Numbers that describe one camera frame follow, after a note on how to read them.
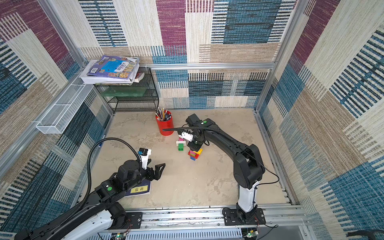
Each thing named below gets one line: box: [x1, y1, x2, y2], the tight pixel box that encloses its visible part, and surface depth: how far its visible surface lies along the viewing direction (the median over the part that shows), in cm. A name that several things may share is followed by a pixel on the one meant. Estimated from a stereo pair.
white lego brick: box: [176, 140, 186, 146], surface depth 101 cm
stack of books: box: [79, 55, 145, 86], surface depth 81 cm
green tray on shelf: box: [101, 86, 148, 97], surface depth 101 cm
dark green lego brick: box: [178, 143, 184, 151], surface depth 99 cm
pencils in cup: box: [155, 107, 172, 122], surface depth 101 cm
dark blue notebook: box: [124, 179, 152, 198], surface depth 83 cm
